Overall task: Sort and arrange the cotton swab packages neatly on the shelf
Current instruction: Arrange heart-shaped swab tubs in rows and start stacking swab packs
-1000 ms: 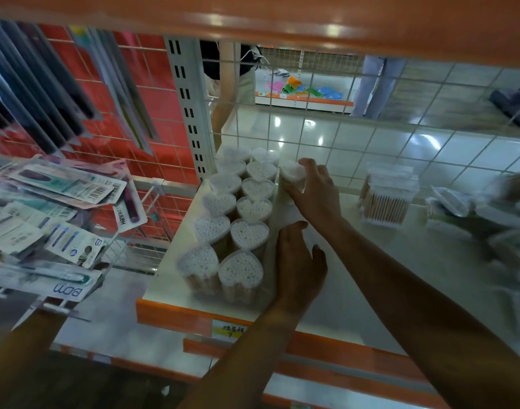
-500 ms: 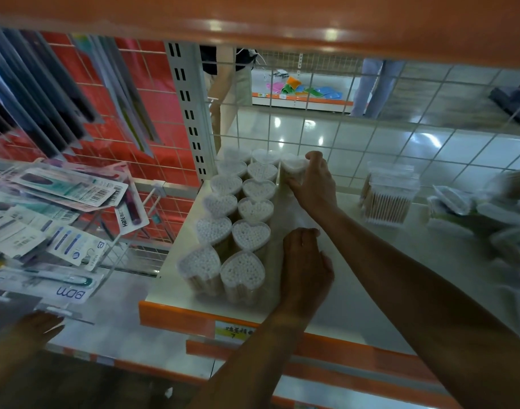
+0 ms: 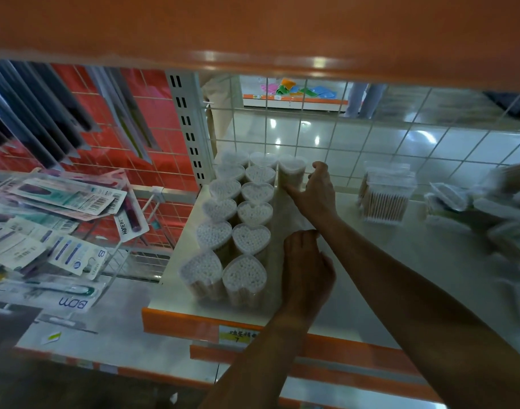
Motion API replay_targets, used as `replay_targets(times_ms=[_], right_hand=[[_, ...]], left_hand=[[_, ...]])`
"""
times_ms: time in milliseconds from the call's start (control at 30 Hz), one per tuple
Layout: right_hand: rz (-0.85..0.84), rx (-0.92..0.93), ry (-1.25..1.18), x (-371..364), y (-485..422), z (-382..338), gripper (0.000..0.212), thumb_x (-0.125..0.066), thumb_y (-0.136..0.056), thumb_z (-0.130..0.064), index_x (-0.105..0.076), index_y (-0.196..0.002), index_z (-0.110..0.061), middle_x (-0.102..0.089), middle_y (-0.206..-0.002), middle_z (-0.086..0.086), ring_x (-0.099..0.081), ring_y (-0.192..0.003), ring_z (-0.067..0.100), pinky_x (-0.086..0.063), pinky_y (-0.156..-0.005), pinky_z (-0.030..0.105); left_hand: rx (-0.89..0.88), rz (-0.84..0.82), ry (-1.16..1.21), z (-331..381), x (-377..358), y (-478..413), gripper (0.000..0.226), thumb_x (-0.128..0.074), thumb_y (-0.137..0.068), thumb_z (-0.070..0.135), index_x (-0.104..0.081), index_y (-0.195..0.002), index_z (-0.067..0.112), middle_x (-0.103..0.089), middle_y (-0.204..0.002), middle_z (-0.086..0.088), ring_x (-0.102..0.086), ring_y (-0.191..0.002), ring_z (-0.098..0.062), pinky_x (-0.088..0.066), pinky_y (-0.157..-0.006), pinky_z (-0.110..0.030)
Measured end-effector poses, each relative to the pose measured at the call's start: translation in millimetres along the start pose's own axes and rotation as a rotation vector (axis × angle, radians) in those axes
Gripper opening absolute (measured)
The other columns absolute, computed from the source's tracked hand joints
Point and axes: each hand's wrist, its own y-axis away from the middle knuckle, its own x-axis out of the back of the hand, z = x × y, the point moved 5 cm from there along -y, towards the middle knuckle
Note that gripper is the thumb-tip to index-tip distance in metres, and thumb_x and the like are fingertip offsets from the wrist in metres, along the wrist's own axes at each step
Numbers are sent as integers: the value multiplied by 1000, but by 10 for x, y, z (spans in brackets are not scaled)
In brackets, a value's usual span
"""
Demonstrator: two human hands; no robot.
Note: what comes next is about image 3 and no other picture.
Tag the person's right hand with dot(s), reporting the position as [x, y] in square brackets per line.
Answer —
[319, 200]

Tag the person's left hand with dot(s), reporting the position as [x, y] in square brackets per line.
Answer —
[307, 272]

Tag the white shelf orange rail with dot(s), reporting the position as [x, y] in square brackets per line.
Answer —
[413, 251]

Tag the pile of cotton swab packs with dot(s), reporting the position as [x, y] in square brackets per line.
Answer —
[490, 212]

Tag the white shelf board orange rim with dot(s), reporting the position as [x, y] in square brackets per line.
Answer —
[328, 396]
[349, 374]
[260, 29]
[115, 336]

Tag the person's right forearm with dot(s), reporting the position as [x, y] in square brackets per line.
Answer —
[426, 310]

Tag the person's left forearm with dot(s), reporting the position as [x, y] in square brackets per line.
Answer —
[255, 366]

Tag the distant white orange shelf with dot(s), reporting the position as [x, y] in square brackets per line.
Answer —
[294, 102]

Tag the price label green arrow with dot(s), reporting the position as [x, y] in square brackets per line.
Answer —
[238, 335]

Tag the blue plastic item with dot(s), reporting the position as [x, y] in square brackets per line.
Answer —
[324, 92]

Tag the green plastic item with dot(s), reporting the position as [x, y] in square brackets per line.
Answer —
[287, 90]

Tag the pink plastic basin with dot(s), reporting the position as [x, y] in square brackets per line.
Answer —
[268, 87]

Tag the pile of toothbrush packs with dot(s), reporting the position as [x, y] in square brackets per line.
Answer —
[51, 217]

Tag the small green white tag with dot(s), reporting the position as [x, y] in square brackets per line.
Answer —
[51, 337]

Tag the white slotted shelf post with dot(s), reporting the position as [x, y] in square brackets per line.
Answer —
[189, 127]

